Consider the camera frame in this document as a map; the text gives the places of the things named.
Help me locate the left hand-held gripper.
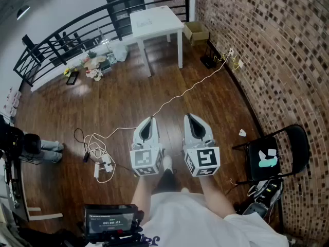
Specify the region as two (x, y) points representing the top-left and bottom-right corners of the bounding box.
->
(129, 116), (165, 177)

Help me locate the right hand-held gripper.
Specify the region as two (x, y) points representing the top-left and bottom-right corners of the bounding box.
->
(181, 114), (221, 178)

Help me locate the person's left forearm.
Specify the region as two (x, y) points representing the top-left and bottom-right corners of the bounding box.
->
(130, 174), (155, 231)

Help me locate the person's right forearm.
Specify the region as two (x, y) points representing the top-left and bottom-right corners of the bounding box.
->
(200, 173), (237, 220)

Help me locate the person's white shoe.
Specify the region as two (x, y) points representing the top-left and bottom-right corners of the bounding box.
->
(162, 155), (173, 170)

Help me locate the person's leg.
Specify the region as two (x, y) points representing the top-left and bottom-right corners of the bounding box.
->
(153, 167), (190, 194)

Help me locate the black folding chair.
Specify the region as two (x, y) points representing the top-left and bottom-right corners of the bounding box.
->
(232, 124), (310, 185)

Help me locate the black router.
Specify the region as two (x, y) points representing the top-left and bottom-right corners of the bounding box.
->
(200, 49), (220, 70)

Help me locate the teal packet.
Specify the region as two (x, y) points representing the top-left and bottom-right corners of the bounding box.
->
(259, 158), (277, 168)

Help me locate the dark green box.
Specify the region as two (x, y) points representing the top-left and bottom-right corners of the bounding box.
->
(99, 60), (112, 74)

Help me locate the white pink flower bouquet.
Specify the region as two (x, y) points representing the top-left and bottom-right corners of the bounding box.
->
(85, 69), (103, 82)

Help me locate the translucent plastic bag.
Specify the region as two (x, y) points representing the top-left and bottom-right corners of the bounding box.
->
(112, 43), (129, 62)

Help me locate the person's white shirt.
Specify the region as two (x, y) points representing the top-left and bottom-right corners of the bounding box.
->
(140, 191), (290, 247)

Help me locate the kraft paper box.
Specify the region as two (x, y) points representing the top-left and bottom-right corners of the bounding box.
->
(84, 55), (106, 69)

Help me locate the black grey device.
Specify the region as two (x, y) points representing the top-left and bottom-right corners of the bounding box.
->
(241, 178), (285, 217)

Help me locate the green plant with pink flowers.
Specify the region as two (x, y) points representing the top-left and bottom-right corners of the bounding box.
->
(79, 50), (98, 66)

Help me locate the cardboard box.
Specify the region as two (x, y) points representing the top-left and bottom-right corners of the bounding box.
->
(183, 21), (210, 46)

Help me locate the metal stand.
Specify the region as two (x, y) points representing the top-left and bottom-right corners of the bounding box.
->
(97, 25), (111, 46)

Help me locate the white table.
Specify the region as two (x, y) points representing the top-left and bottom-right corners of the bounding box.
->
(129, 5), (185, 77)

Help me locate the black metal railing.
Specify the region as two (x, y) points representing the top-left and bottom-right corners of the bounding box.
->
(13, 0), (191, 87)

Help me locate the light wooden stool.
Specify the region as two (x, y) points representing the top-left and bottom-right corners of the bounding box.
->
(25, 206), (64, 221)

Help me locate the row of white boxes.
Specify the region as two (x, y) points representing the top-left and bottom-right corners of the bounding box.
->
(4, 87), (22, 116)

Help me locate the dark cluttered desk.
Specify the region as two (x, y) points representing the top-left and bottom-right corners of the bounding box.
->
(0, 157), (30, 223)

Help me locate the black pendant lamp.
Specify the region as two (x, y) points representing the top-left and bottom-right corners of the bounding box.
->
(16, 5), (31, 20)

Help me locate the white cable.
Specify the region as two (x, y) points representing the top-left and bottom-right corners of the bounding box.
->
(84, 50), (233, 184)

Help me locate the black cable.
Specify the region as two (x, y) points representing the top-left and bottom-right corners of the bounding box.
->
(74, 127), (90, 162)

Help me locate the yellow cable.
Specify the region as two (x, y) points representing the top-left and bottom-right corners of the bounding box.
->
(213, 52), (240, 72)

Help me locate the black picture frame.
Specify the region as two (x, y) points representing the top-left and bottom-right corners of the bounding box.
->
(66, 71), (80, 85)

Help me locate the black recording monitor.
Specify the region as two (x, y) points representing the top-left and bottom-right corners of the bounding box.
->
(84, 203), (145, 244)

